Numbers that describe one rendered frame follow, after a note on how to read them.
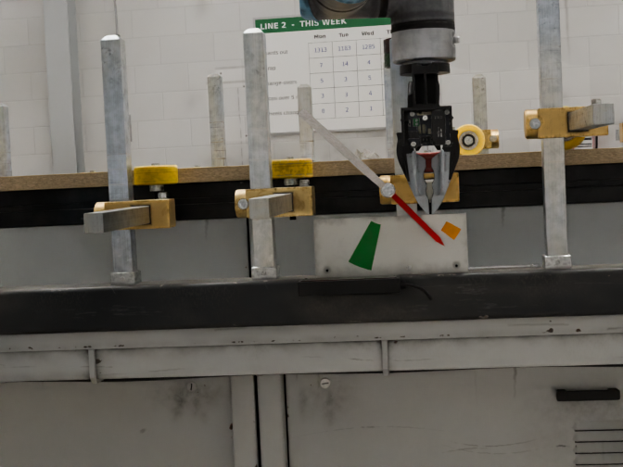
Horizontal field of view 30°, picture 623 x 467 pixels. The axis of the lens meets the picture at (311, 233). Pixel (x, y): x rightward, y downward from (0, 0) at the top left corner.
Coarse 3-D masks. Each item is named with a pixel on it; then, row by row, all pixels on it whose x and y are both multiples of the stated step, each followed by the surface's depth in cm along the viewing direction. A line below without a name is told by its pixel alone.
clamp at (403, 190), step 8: (384, 176) 199; (392, 176) 197; (400, 176) 197; (424, 176) 197; (432, 176) 197; (456, 176) 196; (400, 184) 197; (408, 184) 197; (456, 184) 196; (400, 192) 197; (408, 192) 197; (448, 192) 196; (456, 192) 196; (384, 200) 198; (392, 200) 198; (408, 200) 197; (448, 200) 197; (456, 200) 196
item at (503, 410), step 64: (0, 192) 228; (64, 192) 226; (192, 192) 224; (320, 192) 221; (512, 192) 218; (576, 192) 216; (0, 256) 228; (64, 256) 227; (192, 256) 224; (512, 256) 218; (576, 256) 217; (0, 384) 233; (64, 384) 232; (128, 384) 231; (192, 384) 229; (256, 384) 225; (320, 384) 226; (384, 384) 226; (448, 384) 224; (512, 384) 223; (576, 384) 222; (0, 448) 234; (64, 448) 233; (128, 448) 232; (192, 448) 230; (256, 448) 226; (320, 448) 228; (384, 448) 226; (448, 448) 225; (512, 448) 224; (576, 448) 222
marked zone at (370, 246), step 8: (376, 224) 198; (368, 232) 198; (376, 232) 198; (368, 240) 198; (376, 240) 198; (360, 248) 199; (368, 248) 198; (352, 256) 199; (360, 256) 199; (368, 256) 198; (360, 264) 199; (368, 264) 199
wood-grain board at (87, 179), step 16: (368, 160) 214; (384, 160) 214; (464, 160) 212; (480, 160) 212; (496, 160) 212; (512, 160) 212; (528, 160) 211; (576, 160) 210; (592, 160) 210; (608, 160) 210; (16, 176) 221; (32, 176) 221; (48, 176) 220; (64, 176) 220; (80, 176) 220; (96, 176) 219; (192, 176) 218; (208, 176) 217; (224, 176) 217; (240, 176) 217; (320, 176) 215
